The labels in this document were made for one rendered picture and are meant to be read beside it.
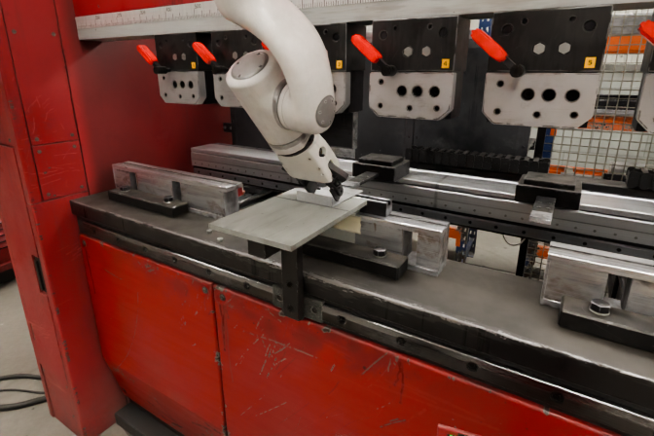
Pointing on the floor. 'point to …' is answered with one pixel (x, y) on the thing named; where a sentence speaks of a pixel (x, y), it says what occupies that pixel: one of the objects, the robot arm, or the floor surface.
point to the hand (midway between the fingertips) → (323, 188)
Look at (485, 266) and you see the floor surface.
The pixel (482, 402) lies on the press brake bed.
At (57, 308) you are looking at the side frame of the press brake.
